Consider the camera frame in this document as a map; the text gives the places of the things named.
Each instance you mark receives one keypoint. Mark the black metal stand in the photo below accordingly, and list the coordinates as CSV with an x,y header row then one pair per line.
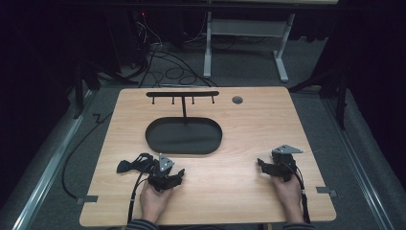
x,y
341,92
82,86

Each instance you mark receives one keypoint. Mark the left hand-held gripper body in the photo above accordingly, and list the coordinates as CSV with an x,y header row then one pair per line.
x,y
161,175

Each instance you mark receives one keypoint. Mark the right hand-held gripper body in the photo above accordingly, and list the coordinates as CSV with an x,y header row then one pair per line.
x,y
284,163

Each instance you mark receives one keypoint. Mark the white desk frame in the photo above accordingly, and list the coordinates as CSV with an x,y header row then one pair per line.
x,y
245,28

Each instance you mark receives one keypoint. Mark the black hook rack with tray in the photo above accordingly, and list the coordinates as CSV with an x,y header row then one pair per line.
x,y
183,135

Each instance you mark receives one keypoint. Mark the aluminium floor rail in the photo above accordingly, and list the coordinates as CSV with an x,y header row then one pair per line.
x,y
360,169
48,172

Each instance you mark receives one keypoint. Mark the person's right hand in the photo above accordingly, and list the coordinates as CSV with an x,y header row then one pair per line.
x,y
288,198

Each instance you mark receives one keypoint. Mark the person's left hand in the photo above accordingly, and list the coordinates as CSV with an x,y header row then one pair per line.
x,y
153,202

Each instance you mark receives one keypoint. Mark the grey table grommet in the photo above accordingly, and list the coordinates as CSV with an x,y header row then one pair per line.
x,y
237,100

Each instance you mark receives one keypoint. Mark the grey tape strip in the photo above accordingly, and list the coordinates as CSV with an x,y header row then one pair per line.
x,y
326,191
86,199

